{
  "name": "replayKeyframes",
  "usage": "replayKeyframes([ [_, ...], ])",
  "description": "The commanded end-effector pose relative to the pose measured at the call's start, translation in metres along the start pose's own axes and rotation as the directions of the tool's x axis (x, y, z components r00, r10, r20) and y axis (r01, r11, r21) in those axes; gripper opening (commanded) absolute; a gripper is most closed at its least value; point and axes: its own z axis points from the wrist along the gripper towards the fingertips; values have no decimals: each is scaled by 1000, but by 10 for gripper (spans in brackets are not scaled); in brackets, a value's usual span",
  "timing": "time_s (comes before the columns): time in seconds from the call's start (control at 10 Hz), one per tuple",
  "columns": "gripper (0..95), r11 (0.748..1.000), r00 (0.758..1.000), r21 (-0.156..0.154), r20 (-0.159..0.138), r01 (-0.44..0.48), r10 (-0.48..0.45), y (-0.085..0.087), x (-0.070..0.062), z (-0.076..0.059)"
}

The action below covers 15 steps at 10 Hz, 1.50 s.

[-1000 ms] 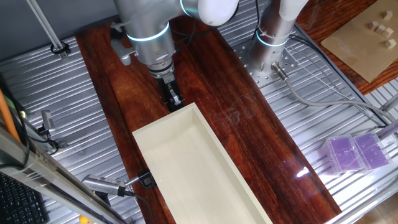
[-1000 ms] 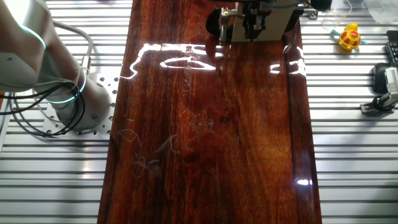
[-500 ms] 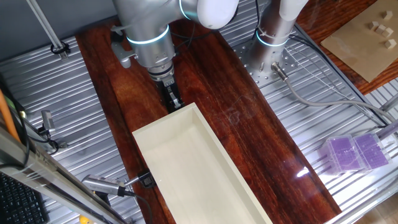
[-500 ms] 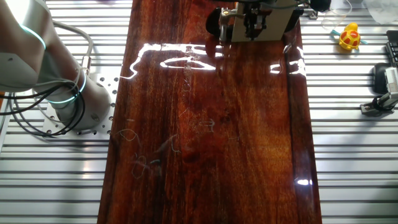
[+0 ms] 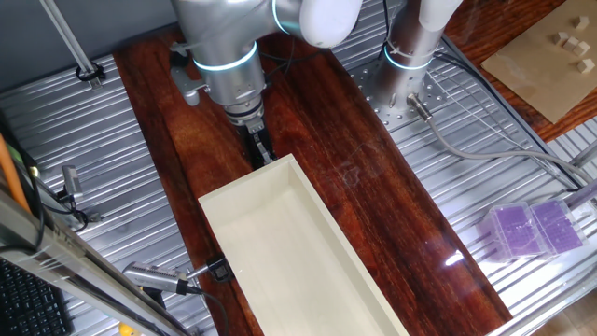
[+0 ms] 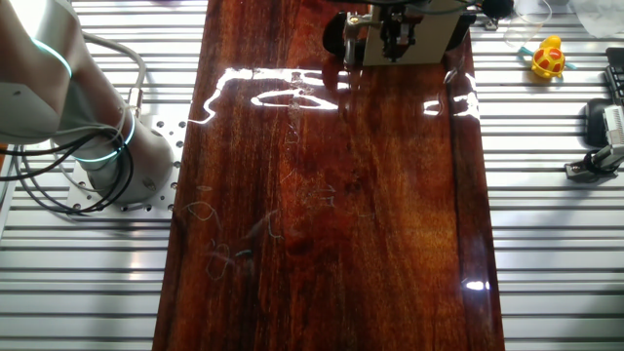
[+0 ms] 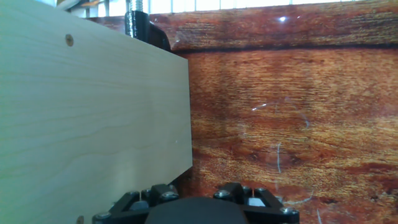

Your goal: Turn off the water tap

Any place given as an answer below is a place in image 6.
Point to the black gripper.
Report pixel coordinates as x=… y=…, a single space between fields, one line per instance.
x=397 y=17

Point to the teal stick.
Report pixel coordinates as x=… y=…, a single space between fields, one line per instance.
x=523 y=50

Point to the white plastic bag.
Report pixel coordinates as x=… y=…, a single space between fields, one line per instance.
x=599 y=14

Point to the yellow duck toy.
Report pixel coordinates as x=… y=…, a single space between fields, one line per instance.
x=549 y=58

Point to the black keyboard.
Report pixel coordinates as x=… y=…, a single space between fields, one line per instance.
x=616 y=73

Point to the metal corner bracket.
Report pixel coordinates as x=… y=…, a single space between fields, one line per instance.
x=490 y=23

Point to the clear plastic cup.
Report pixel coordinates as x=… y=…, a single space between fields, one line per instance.
x=526 y=24

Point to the beige box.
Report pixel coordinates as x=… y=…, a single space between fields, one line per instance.
x=429 y=44

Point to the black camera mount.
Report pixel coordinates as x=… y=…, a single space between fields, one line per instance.
x=582 y=170

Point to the silver perforated base plate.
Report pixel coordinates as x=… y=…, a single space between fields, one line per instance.
x=163 y=195

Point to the black mouse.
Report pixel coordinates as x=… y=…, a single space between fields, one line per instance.
x=596 y=122

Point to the glossy wood-grain mat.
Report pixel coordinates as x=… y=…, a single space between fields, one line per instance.
x=317 y=219

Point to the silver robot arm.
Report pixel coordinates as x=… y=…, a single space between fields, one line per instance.
x=146 y=156

